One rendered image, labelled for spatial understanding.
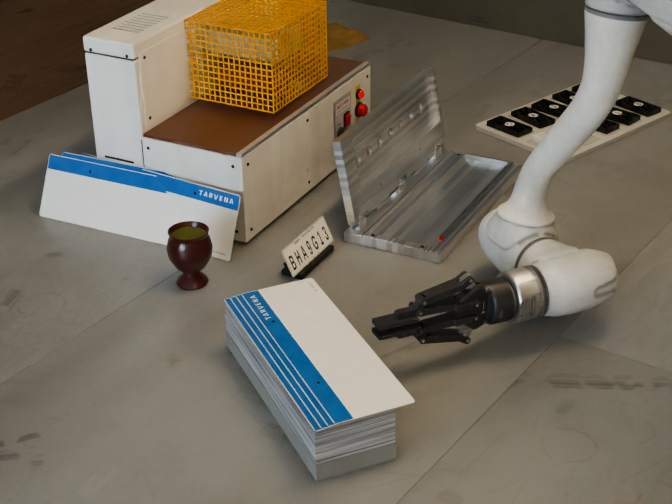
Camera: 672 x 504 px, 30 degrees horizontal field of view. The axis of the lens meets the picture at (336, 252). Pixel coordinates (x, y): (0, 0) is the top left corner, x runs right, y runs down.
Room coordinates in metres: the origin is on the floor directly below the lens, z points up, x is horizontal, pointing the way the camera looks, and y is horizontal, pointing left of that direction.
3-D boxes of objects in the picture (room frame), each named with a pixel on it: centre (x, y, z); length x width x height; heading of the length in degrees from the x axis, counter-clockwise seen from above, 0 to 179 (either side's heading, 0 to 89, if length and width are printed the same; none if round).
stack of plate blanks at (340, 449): (1.65, 0.05, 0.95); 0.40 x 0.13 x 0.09; 23
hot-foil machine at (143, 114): (2.58, 0.17, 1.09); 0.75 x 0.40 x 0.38; 152
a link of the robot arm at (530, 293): (1.80, -0.30, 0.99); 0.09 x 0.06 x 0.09; 23
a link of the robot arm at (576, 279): (1.85, -0.40, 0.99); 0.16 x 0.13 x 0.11; 113
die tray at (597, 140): (2.74, -0.57, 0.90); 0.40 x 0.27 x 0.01; 131
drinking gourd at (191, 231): (2.02, 0.27, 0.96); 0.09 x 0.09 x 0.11
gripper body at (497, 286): (1.77, -0.24, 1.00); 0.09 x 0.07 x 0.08; 113
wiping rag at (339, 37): (3.38, 0.01, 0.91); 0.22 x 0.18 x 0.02; 31
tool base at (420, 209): (2.32, -0.21, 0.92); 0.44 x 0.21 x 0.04; 152
